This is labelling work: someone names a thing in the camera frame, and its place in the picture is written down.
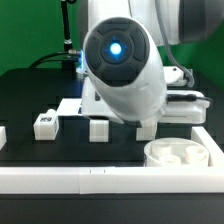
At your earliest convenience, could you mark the white front fence bar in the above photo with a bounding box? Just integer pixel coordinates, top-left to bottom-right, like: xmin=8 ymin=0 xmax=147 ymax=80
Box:
xmin=0 ymin=167 xmax=224 ymax=194

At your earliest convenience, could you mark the white round stool seat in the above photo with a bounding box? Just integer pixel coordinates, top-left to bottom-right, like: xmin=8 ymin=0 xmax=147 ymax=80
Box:
xmin=144 ymin=138 xmax=210 ymax=167

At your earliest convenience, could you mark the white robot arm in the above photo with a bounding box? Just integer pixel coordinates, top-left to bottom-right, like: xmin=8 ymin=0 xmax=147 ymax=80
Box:
xmin=80 ymin=0 xmax=224 ymax=127

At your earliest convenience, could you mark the white marker sheet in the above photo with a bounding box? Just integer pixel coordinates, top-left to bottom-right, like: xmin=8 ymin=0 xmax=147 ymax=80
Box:
xmin=57 ymin=98 xmax=82 ymax=116

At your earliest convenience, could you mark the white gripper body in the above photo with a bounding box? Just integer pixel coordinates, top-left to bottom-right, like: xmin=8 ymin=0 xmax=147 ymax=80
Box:
xmin=159 ymin=66 xmax=211 ymax=124

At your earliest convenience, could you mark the black cable bundle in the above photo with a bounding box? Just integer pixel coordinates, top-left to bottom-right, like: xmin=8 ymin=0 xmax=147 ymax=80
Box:
xmin=28 ymin=49 xmax=83 ymax=70

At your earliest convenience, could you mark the white left fence piece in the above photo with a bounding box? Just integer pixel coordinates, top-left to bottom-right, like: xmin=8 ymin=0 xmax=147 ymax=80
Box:
xmin=0 ymin=126 xmax=7 ymax=150

